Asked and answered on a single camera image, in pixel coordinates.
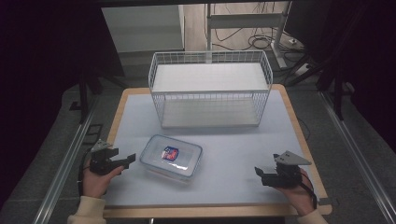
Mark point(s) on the aluminium rail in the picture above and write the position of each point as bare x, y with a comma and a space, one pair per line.
63, 168
358, 155

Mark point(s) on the person's left hand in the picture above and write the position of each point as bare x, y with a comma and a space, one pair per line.
95, 183

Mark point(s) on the person's right hand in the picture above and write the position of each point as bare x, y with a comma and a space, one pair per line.
297, 197

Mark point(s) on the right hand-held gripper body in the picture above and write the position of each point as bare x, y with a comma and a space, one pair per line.
288, 172

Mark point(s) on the grey metal desk frame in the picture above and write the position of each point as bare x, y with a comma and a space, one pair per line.
246, 21

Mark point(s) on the dark metal stand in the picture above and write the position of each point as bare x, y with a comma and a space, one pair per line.
327, 68
85, 90

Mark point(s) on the white cabinet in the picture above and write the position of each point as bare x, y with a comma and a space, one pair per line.
141, 28

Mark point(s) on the clear plastic food container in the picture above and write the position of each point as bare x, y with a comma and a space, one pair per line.
171, 158

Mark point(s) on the white power strip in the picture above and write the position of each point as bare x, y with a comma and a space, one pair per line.
301, 70

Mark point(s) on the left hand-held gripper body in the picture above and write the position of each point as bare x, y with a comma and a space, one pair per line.
101, 161

